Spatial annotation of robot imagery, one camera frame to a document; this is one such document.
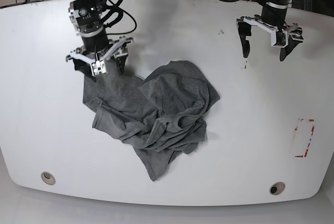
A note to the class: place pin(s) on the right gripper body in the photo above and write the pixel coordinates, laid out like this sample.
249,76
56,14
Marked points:
95,49

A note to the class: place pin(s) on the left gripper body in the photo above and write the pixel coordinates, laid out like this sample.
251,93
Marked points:
272,19

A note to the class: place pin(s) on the grey t-shirt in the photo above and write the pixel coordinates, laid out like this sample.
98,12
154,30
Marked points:
160,116

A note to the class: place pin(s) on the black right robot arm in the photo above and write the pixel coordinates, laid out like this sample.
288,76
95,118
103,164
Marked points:
90,19

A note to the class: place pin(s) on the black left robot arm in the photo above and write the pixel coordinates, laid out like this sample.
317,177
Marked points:
275,2

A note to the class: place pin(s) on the red tape rectangle marking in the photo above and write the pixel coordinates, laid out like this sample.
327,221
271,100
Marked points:
302,137

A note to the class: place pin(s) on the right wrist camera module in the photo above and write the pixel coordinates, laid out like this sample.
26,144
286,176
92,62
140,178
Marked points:
98,68

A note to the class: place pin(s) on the left table cable grommet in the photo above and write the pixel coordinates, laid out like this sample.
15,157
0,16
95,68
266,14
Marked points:
48,178

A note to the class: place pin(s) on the table cable grommet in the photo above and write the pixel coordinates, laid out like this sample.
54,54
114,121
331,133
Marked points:
277,188
48,178

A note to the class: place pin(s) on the right table cable grommet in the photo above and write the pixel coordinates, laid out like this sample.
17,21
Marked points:
277,188

